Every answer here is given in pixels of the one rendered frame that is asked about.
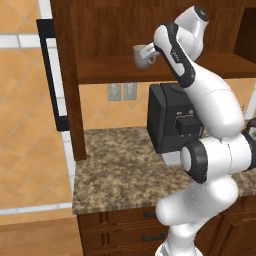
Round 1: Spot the black window frame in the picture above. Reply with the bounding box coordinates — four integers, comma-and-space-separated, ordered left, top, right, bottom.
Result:
35, 18, 70, 132

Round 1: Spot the white mug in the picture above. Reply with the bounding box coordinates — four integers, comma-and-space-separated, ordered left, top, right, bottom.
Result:
132, 44, 158, 70

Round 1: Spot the black drawer handle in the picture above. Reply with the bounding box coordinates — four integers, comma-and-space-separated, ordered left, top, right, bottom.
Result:
142, 209, 157, 219
140, 232, 166, 243

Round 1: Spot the black coffee machine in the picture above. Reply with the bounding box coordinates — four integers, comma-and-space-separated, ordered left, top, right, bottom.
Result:
146, 82, 205, 168

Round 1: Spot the wooden wall cabinet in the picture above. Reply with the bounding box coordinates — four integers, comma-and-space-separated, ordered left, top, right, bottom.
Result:
75, 0, 256, 85

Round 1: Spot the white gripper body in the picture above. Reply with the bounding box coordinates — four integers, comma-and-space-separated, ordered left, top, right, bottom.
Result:
141, 42, 160, 61

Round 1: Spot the dark small object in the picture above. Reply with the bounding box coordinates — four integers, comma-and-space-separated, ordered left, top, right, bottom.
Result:
245, 117, 256, 140

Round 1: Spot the wooden drawer front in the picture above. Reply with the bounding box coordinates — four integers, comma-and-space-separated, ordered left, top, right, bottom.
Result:
82, 245, 165, 256
80, 225, 170, 250
106, 206, 158, 226

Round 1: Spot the wooden base cabinet door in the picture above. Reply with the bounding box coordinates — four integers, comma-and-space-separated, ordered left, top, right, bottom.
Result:
209, 195, 256, 256

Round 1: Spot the grey wall outlet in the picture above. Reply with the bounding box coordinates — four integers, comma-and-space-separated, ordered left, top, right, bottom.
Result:
107, 82, 122, 102
123, 82, 138, 101

